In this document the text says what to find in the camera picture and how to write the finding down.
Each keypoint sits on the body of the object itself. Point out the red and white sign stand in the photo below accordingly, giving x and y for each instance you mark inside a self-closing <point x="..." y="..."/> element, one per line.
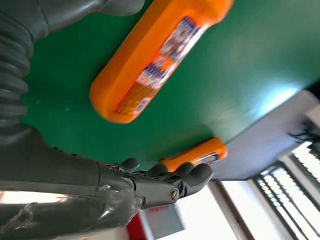
<point x="160" y="222"/>

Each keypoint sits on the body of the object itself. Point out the green table mat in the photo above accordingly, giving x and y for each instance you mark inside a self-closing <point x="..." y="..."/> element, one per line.
<point x="225" y="82"/>

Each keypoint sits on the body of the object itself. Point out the window with grille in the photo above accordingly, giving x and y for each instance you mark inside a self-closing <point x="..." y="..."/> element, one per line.
<point x="287" y="192"/>

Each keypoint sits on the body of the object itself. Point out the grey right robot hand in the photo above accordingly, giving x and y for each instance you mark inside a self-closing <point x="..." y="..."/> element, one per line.
<point x="62" y="185"/>

